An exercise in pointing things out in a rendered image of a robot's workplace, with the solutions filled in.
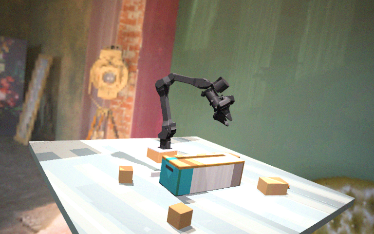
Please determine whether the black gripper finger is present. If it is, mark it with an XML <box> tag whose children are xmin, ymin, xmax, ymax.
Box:
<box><xmin>219</xmin><ymin>104</ymin><xmax>233</xmax><ymax>121</ymax></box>
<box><xmin>216</xmin><ymin>115</ymin><xmax>229</xmax><ymax>126</ymax></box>

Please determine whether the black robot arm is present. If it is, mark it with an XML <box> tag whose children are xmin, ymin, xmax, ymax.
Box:
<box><xmin>155</xmin><ymin>73</ymin><xmax>229</xmax><ymax>150</ymax></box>

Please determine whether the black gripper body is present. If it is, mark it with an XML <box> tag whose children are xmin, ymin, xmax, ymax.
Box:
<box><xmin>209</xmin><ymin>95</ymin><xmax>231</xmax><ymax>120</ymax></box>

